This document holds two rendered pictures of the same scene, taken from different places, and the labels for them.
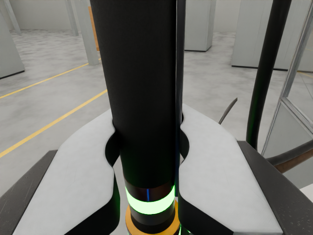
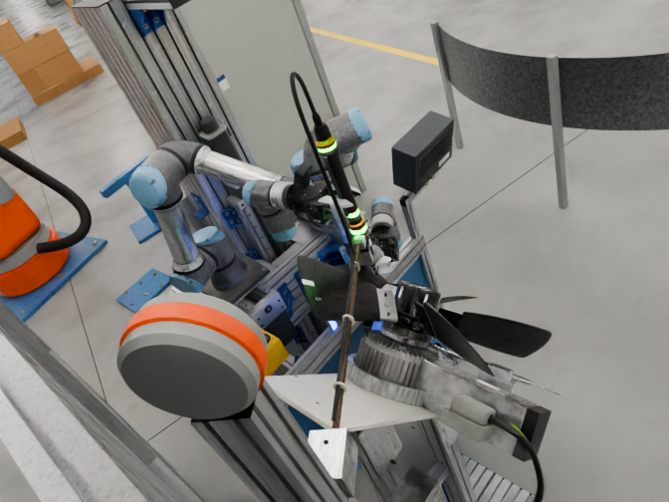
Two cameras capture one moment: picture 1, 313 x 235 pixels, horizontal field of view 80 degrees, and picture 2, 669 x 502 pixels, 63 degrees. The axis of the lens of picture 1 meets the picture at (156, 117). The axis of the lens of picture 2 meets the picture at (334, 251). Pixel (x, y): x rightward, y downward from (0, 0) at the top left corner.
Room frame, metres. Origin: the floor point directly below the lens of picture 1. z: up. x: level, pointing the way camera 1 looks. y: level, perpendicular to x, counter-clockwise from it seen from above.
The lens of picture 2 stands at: (0.85, -0.82, 2.29)
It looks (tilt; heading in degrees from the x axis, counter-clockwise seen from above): 38 degrees down; 137
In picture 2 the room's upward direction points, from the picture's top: 24 degrees counter-clockwise
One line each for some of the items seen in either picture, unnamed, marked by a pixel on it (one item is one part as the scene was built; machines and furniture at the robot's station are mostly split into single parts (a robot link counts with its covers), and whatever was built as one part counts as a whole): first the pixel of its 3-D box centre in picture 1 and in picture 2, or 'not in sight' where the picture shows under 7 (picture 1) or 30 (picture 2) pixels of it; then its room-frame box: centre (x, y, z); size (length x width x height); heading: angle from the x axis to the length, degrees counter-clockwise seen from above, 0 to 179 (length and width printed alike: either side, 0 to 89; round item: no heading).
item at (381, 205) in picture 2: not in sight; (382, 213); (-0.12, 0.37, 1.18); 0.11 x 0.08 x 0.09; 117
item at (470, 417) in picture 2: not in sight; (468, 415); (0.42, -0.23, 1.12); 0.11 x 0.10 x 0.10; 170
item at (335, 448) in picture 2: not in sight; (331, 466); (0.35, -0.56, 1.44); 0.10 x 0.07 x 0.08; 115
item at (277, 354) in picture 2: not in sight; (259, 360); (-0.32, -0.22, 1.02); 0.16 x 0.10 x 0.11; 80
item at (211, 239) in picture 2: not in sight; (210, 247); (-0.67, 0.05, 1.20); 0.13 x 0.12 x 0.14; 100
